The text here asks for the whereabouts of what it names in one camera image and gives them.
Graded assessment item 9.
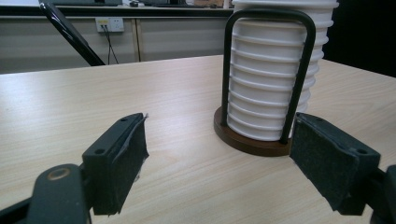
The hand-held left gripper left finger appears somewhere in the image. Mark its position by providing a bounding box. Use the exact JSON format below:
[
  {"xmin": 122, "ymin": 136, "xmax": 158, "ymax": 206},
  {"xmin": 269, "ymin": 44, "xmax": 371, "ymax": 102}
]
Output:
[{"xmin": 81, "ymin": 112, "xmax": 150, "ymax": 217}]

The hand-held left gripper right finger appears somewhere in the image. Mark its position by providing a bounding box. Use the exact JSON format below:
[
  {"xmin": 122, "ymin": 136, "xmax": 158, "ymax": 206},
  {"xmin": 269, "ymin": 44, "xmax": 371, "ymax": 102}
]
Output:
[{"xmin": 289, "ymin": 111, "xmax": 381, "ymax": 217}]

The black wire cup holder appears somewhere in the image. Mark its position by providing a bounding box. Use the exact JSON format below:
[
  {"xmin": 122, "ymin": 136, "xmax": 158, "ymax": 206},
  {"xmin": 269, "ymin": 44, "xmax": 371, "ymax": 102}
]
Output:
[{"xmin": 213, "ymin": 8, "xmax": 317, "ymax": 158}]

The stack of white paper cups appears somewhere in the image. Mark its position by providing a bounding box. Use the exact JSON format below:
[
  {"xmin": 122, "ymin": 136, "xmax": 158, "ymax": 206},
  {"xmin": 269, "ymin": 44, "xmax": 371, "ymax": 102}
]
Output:
[{"xmin": 226, "ymin": 0, "xmax": 340, "ymax": 143}]

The black folding chair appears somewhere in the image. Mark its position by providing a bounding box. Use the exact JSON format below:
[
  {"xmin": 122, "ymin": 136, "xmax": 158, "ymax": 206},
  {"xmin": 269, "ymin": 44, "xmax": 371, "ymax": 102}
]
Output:
[{"xmin": 38, "ymin": 0, "xmax": 106, "ymax": 67}]

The black power cable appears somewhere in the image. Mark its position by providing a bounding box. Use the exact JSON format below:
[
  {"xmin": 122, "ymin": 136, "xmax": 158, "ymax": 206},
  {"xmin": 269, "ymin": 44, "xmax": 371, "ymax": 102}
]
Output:
[
  {"xmin": 105, "ymin": 25, "xmax": 120, "ymax": 65},
  {"xmin": 102, "ymin": 25, "xmax": 112, "ymax": 65}
]

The white wall socket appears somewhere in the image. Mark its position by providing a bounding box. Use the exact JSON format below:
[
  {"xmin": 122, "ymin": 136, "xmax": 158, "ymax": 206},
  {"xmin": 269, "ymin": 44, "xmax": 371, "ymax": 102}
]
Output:
[{"xmin": 95, "ymin": 17, "xmax": 125, "ymax": 34}]

